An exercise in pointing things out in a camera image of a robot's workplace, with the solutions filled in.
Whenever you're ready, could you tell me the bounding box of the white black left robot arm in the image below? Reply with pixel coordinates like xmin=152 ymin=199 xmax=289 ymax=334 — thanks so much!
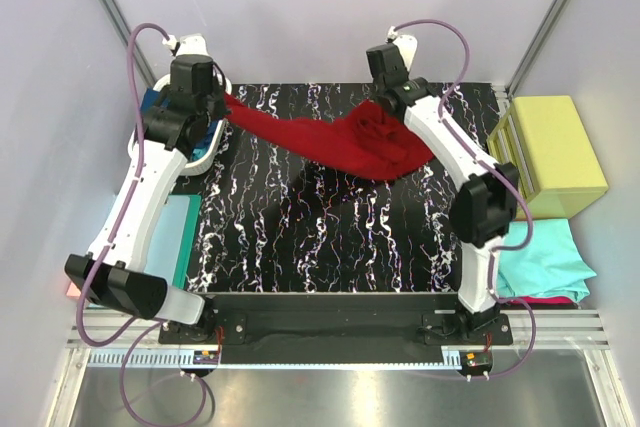
xmin=64 ymin=54 xmax=228 ymax=343

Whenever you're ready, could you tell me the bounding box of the red t-shirt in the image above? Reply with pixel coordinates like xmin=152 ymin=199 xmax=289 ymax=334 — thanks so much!
xmin=225 ymin=95 xmax=435 ymax=181

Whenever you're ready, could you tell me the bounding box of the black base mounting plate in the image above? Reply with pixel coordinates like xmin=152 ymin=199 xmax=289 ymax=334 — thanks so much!
xmin=159 ymin=293 xmax=513 ymax=369

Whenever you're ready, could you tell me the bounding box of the pink sponge block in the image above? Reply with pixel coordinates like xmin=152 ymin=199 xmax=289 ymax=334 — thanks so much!
xmin=66 ymin=283 xmax=81 ymax=299

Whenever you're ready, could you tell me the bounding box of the navy blue t-shirt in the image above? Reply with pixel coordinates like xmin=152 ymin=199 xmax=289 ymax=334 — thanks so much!
xmin=140 ymin=88 xmax=167 ymax=116

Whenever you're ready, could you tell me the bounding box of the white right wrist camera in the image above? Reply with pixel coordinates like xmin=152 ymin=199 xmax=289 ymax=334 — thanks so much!
xmin=387 ymin=27 xmax=418 ymax=72

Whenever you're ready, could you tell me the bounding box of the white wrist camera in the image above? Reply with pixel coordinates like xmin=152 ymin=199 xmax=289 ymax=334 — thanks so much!
xmin=162 ymin=34 xmax=210 ymax=57
xmin=387 ymin=27 xmax=418 ymax=72

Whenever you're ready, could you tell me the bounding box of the folded magenta t-shirt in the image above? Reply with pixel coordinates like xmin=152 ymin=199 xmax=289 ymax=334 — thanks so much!
xmin=521 ymin=296 xmax=574 ymax=305

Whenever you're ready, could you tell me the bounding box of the light blue t-shirt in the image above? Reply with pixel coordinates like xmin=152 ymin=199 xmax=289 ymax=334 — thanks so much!
xmin=190 ymin=132 xmax=214 ymax=163

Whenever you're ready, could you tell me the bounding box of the yellow drawer box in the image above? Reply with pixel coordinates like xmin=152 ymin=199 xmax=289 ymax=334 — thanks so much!
xmin=487 ymin=95 xmax=608 ymax=219

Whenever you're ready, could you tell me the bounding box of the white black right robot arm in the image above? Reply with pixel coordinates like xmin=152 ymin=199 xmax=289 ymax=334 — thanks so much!
xmin=366 ymin=42 xmax=519 ymax=344

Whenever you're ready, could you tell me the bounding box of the white plastic laundry basket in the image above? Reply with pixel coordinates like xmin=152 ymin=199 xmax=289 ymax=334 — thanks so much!
xmin=151 ymin=74 xmax=227 ymax=177

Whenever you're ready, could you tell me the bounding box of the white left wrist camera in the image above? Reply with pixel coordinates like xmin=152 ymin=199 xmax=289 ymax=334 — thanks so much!
xmin=162 ymin=34 xmax=210 ymax=57

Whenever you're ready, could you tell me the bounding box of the green clipboard with paper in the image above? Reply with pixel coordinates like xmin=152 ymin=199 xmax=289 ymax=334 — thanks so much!
xmin=144 ymin=195 xmax=201 ymax=290

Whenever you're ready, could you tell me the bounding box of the folded turquoise t-shirt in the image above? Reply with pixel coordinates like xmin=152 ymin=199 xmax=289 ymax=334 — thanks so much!
xmin=496 ymin=219 xmax=596 ymax=303

